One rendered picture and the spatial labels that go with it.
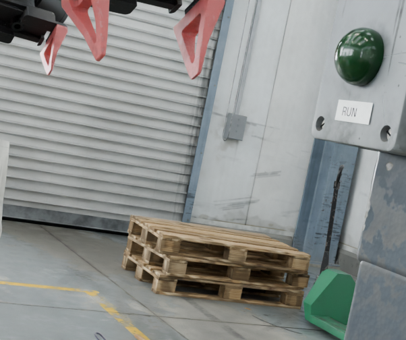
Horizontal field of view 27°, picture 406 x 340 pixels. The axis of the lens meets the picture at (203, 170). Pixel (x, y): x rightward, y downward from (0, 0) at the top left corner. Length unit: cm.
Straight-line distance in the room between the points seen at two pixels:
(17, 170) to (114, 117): 107
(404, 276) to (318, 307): 560
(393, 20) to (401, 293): 14
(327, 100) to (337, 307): 571
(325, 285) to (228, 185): 306
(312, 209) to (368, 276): 893
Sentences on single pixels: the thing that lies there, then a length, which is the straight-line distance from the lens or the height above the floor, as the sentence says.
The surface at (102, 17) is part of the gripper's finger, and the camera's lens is 75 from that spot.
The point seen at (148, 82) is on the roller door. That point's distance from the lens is 840.
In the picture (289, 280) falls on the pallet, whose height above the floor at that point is 20.
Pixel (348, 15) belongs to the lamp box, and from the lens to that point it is 47.
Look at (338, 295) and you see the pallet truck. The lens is 616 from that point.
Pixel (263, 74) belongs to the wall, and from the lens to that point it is 900.
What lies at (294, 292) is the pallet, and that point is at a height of 13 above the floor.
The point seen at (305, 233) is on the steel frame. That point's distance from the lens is 945.
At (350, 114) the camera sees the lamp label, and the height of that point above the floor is 126.
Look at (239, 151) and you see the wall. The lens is 894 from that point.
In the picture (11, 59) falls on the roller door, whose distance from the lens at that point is 801.
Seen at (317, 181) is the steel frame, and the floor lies 88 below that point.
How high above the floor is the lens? 124
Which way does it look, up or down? 3 degrees down
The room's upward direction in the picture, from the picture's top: 11 degrees clockwise
